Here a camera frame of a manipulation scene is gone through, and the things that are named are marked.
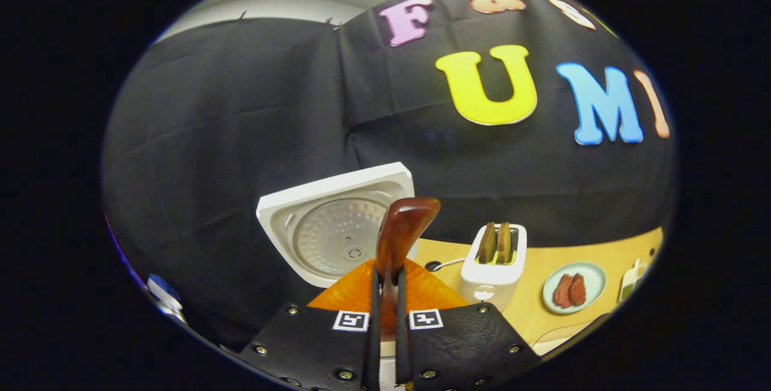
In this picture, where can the red meat slice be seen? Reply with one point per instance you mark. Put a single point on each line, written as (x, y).
(578, 290)
(562, 291)

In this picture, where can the brown bread slice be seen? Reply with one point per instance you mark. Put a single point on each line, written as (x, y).
(486, 243)
(505, 243)

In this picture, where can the clear glass rice container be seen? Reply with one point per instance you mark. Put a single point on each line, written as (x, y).
(560, 337)

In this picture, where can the white divided bean dish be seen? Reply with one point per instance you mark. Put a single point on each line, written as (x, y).
(632, 279)

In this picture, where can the brown wooden spoon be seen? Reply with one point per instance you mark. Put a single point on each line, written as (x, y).
(400, 228)

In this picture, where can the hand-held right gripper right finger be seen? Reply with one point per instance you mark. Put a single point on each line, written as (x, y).
(402, 349)

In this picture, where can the pale green plate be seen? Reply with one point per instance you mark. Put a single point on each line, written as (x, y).
(593, 279)

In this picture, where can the white rice cooker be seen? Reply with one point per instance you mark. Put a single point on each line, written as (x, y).
(331, 228)

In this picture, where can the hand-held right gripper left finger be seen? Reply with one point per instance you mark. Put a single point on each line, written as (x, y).
(374, 355)

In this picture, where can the white toaster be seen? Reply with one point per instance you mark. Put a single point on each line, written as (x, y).
(491, 282)

